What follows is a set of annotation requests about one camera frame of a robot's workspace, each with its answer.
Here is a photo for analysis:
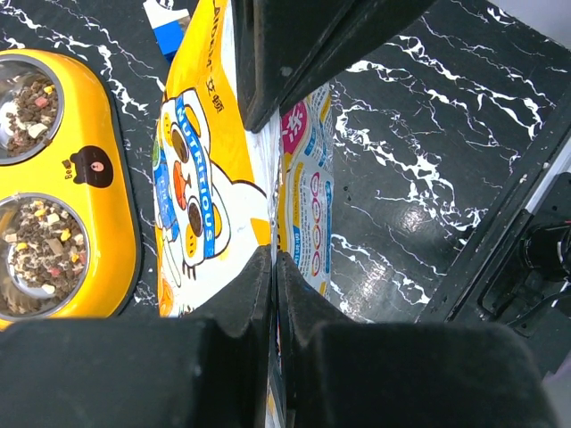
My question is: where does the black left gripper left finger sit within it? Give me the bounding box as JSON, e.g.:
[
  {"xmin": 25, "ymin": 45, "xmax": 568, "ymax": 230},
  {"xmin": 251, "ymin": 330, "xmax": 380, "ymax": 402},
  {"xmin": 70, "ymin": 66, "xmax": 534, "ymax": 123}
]
[{"xmin": 1, "ymin": 246, "xmax": 272, "ymax": 427}]

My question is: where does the yellow double pet bowl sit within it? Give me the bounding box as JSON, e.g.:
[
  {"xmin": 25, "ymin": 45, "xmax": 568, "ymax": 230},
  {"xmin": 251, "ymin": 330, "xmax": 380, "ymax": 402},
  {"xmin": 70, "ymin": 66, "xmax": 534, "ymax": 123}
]
[{"xmin": 1, "ymin": 49, "xmax": 141, "ymax": 327}]

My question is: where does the pink white pet food bag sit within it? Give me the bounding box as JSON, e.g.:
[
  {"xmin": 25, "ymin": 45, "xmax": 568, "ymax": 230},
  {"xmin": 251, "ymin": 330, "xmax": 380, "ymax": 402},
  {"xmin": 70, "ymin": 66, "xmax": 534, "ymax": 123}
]
[{"xmin": 151, "ymin": 0, "xmax": 335, "ymax": 428}]

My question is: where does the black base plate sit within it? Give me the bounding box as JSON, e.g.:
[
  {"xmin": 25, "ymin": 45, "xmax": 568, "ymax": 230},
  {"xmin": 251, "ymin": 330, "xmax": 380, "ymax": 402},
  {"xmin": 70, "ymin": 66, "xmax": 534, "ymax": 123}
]
[{"xmin": 418, "ymin": 93, "xmax": 570, "ymax": 375}]

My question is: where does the blue toy brick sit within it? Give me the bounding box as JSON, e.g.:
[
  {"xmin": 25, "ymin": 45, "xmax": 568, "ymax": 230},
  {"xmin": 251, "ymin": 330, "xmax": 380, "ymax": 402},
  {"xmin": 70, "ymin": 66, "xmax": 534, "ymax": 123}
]
[{"xmin": 143, "ymin": 0, "xmax": 191, "ymax": 62}]

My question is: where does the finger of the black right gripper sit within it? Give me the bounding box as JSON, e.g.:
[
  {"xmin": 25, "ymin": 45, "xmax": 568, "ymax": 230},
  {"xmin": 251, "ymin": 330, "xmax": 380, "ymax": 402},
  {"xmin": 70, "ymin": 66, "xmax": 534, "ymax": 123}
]
[{"xmin": 231, "ymin": 0, "xmax": 433, "ymax": 132}]

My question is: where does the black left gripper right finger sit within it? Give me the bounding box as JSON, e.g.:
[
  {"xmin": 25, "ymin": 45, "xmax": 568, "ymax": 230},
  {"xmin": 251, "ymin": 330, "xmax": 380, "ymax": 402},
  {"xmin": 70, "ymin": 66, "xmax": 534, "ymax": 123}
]
[{"xmin": 276, "ymin": 256, "xmax": 558, "ymax": 427}]

